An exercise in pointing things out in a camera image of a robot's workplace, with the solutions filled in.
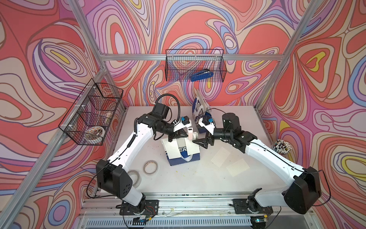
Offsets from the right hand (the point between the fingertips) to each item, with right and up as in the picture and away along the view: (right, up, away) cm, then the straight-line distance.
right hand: (196, 136), depth 73 cm
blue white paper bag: (+4, +16, +17) cm, 24 cm away
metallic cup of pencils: (+47, -6, +3) cm, 47 cm away
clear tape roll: (-35, -22, +9) cm, 43 cm away
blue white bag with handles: (-6, -13, +5) cm, 15 cm away
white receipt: (+18, -16, +19) cm, 31 cm away
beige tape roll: (-28, -21, +14) cm, 37 cm away
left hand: (-5, +1, +1) cm, 5 cm away
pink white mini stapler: (-3, +2, -4) cm, 5 cm away
